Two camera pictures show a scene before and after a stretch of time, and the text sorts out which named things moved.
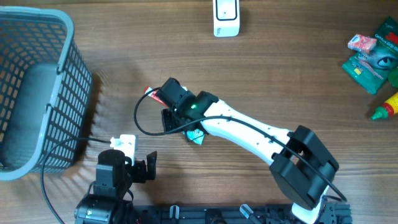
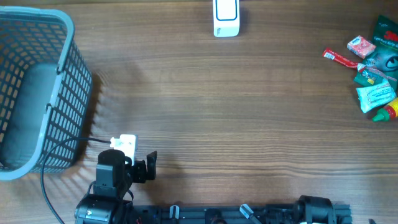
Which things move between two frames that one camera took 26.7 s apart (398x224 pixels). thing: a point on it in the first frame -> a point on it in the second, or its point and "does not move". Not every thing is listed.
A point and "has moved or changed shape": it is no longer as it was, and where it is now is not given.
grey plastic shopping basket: x=46 y=88 does not move
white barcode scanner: x=226 y=18 does not move
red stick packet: x=154 y=95 -> x=330 y=54
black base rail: x=232 y=214 does not move
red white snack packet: x=362 y=43 has moved or changed shape
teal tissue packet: x=196 y=135 -> x=376 y=96
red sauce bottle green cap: x=388 y=108 does not move
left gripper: x=140 y=166 does not move
